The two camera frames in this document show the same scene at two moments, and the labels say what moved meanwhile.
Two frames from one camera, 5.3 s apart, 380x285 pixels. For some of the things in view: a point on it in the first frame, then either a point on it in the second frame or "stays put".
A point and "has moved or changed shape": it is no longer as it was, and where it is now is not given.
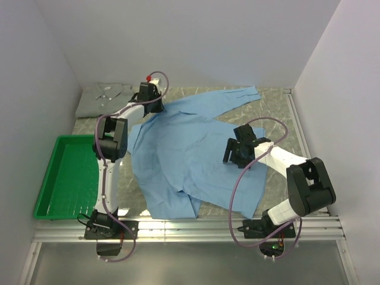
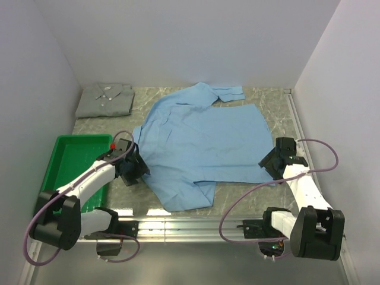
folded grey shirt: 101,99 stays put
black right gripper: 231,145 → 266,162
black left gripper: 160,108 → 141,168
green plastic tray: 70,187 stays put
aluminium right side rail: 293,110 stays put
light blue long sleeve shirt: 179,153 has moved or changed shape
